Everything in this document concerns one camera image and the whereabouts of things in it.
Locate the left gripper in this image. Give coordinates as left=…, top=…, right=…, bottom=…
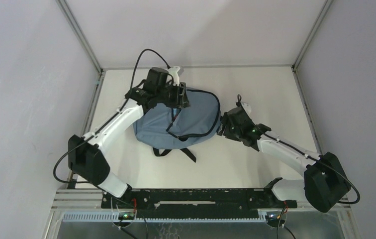
left=155, top=80, right=190, bottom=109

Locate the blue-grey backpack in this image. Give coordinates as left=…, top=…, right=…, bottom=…
left=133, top=89, right=221, bottom=162

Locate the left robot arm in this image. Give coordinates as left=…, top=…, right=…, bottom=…
left=58, top=66, right=189, bottom=208

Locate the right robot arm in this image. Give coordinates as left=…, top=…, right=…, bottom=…
left=217, top=106, right=361, bottom=213

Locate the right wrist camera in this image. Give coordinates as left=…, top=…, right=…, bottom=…
left=241, top=102, right=252, bottom=116

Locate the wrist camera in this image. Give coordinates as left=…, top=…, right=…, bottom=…
left=167, top=66, right=184, bottom=85
left=241, top=102, right=252, bottom=116

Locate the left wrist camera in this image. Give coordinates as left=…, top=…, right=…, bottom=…
left=167, top=66, right=184, bottom=85

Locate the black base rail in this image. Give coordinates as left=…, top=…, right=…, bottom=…
left=101, top=188, right=297, bottom=217

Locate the white cable duct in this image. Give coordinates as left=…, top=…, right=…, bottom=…
left=62, top=212, right=267, bottom=223

